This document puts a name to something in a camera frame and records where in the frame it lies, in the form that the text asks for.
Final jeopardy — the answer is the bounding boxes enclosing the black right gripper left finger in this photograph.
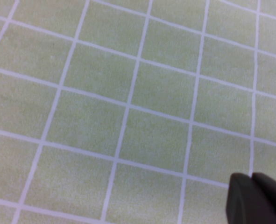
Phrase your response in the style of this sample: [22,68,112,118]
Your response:
[226,174,276,224]

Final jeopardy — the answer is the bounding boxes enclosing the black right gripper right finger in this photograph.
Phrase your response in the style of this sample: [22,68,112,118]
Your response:
[252,172,276,222]

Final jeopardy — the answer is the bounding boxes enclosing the green checkered tablecloth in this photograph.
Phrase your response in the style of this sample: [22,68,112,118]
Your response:
[0,0,276,224]

